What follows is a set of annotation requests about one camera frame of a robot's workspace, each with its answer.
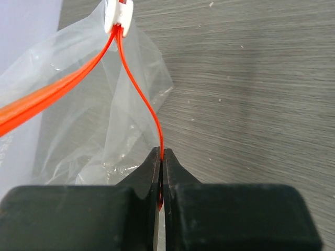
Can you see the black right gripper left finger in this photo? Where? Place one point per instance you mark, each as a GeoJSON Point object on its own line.
{"type": "Point", "coordinates": [112, 217]}

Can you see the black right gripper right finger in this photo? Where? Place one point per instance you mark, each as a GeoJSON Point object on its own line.
{"type": "Point", "coordinates": [202, 216]}

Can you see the clear zip bag orange zipper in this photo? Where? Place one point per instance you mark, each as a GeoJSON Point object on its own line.
{"type": "Point", "coordinates": [96, 134]}

